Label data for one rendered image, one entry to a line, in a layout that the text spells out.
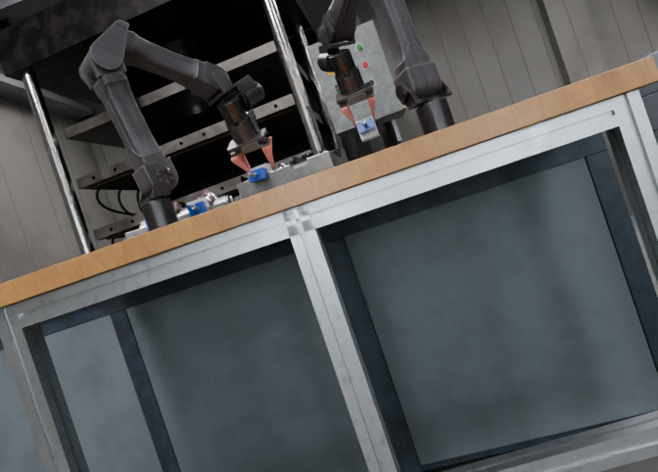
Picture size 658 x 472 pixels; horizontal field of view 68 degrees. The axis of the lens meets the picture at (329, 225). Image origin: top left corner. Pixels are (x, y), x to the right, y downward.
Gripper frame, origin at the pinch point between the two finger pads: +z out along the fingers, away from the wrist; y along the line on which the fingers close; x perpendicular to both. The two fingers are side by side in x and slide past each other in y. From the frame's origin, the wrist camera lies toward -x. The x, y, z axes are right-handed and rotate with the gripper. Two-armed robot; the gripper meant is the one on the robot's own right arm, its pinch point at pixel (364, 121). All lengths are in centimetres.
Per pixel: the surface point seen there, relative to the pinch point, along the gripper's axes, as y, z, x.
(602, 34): -198, 96, -302
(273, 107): 37, 2, -75
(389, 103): -9, 18, -73
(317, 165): 14.3, 1.2, 15.9
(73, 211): 138, 9, -65
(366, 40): -9, -7, -85
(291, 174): 21.6, 1.1, 15.8
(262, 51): 34, -19, -89
